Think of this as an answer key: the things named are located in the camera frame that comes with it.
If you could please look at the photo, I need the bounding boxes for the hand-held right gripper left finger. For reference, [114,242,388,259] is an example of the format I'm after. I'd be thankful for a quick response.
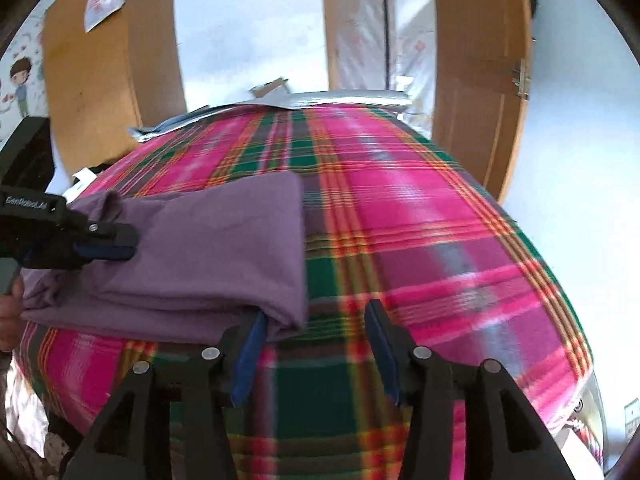
[62,310,269,480]

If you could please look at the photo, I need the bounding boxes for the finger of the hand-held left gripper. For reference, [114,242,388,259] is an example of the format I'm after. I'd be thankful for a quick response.
[65,207,140,248]
[75,246,137,264]

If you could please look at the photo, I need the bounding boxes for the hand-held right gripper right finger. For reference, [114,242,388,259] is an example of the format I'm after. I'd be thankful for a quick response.
[364,299,576,480]

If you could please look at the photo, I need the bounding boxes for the purple fleece pants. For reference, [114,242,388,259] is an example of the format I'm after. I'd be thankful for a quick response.
[20,172,309,345]

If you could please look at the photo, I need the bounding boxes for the person's left hand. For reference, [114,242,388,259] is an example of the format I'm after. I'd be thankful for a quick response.
[0,278,26,354]

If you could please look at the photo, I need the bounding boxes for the pink green plaid bed sheet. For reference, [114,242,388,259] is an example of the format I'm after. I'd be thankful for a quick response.
[12,105,596,480]

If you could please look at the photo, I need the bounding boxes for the wooden wardrobe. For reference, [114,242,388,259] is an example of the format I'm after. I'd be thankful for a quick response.
[40,0,189,171]

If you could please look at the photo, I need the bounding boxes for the person's floral clothing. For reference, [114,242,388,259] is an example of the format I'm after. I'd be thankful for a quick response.
[0,360,86,480]

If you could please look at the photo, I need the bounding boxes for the small open cardboard box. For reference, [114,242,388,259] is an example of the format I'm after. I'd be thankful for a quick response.
[250,77,291,99]

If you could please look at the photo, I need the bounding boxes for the silver foil mat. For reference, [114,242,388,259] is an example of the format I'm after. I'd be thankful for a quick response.
[127,87,414,146]

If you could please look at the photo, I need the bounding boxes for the wooden door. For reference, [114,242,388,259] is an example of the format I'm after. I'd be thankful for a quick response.
[431,0,534,206]

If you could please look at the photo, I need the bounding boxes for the clear plastic door curtain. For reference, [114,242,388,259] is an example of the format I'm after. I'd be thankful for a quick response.
[332,0,436,128]

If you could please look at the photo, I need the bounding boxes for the cartoon wall sticker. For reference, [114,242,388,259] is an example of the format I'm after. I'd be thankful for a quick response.
[0,10,49,144]

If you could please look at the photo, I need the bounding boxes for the metal door handle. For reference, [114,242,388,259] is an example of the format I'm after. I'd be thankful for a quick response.
[511,57,532,101]

